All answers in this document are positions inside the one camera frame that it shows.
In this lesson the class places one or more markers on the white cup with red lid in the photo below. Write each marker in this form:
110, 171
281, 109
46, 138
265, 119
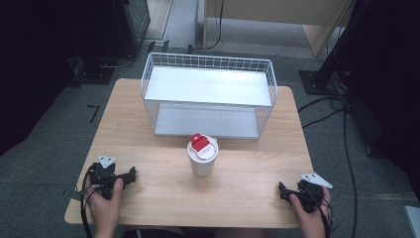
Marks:
202, 158

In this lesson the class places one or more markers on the person's right hand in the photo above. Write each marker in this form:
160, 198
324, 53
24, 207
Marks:
310, 219

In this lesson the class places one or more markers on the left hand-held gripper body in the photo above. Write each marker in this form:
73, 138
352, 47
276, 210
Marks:
100, 177

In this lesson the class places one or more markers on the white box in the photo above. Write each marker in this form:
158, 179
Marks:
414, 221

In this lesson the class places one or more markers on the black metal stand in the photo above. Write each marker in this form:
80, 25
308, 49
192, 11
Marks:
325, 76

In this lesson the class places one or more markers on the light wooden furniture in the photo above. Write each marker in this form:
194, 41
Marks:
280, 13

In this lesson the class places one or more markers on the dark cabinet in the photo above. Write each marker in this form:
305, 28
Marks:
132, 26

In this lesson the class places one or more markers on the person's left hand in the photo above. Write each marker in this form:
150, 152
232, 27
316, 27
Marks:
105, 205

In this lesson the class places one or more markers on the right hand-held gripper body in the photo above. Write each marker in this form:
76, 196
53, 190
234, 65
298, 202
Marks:
310, 193

